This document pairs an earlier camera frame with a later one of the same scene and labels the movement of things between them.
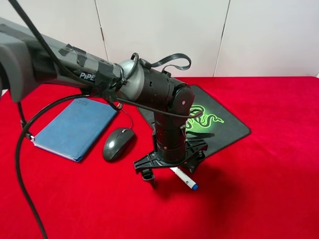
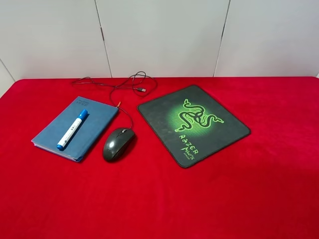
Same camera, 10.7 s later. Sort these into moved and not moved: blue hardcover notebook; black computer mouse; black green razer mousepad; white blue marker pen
Moved: white blue marker pen
Not moved: black computer mouse; black green razer mousepad; blue hardcover notebook
